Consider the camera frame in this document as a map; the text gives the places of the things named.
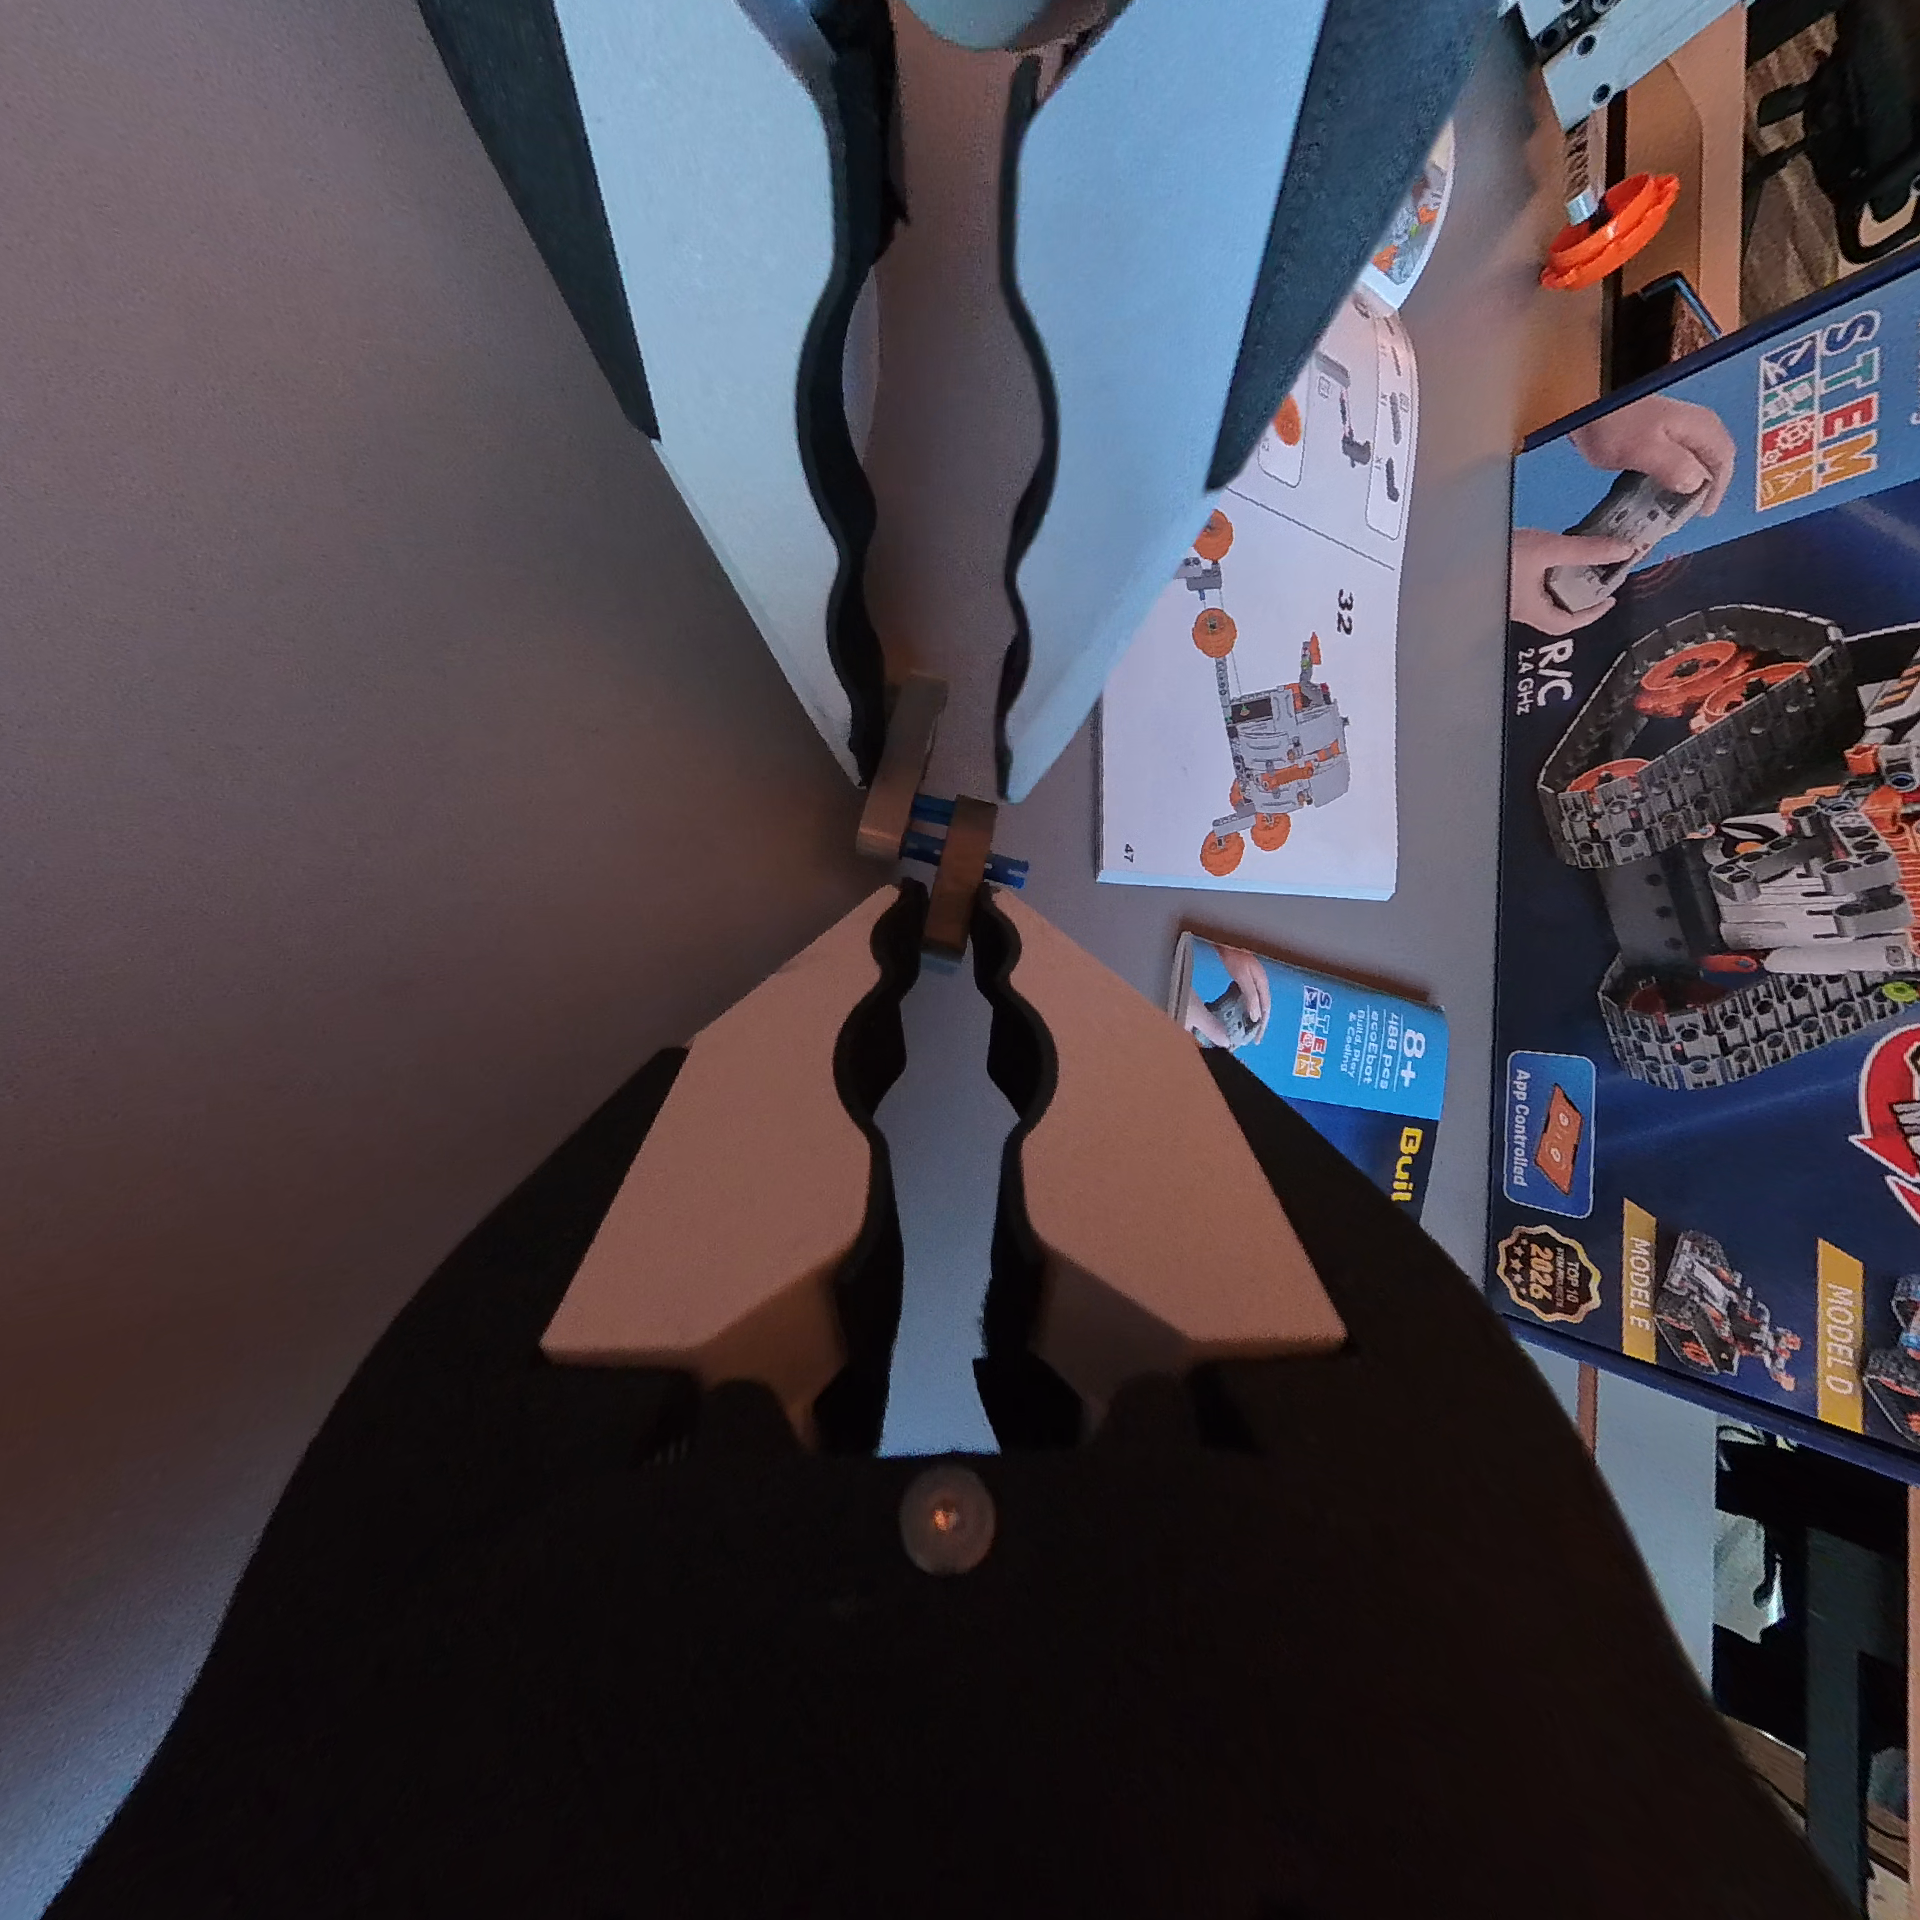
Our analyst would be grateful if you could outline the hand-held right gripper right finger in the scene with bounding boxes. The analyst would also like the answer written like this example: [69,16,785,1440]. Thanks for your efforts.
[973,885,1347,1454]

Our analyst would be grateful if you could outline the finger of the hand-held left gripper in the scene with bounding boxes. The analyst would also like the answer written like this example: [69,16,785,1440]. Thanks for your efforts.
[995,0,1332,807]
[556,0,910,792]

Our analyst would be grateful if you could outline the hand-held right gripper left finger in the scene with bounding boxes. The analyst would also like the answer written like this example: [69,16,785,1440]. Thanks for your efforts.
[536,884,921,1454]

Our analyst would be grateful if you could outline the light grey technic beam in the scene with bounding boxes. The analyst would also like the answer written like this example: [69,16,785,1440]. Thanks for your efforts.
[915,796,1002,964]

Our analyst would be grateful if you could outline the dark grey technic beam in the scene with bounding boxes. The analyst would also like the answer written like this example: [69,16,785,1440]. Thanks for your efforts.
[856,671,954,865]

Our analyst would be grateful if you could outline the grey desk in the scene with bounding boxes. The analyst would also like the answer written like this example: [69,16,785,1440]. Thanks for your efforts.
[0,0,1728,1920]

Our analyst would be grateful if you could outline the blue robot kit manual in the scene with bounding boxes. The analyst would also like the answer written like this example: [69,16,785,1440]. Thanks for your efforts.
[1156,927,1453,1226]

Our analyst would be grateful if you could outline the grey orange toy robot model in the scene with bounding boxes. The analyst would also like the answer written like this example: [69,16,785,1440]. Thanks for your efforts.
[1497,0,1684,292]

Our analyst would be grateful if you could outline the open instruction booklet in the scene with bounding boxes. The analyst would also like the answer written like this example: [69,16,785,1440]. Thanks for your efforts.
[1092,134,1462,904]

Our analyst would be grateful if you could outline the blue robot kit box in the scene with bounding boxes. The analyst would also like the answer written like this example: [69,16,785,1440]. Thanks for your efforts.
[1481,245,1920,1459]

